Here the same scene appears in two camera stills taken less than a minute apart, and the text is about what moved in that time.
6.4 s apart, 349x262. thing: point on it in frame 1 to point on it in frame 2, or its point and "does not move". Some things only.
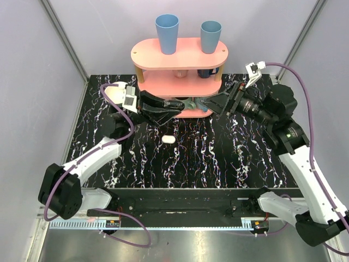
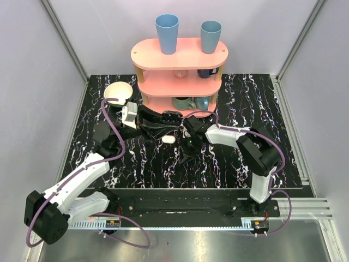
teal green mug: [188, 103] does not move
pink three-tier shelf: [184, 77] does not move
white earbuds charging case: [168, 139] does not move
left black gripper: [140, 103] to [142, 120]
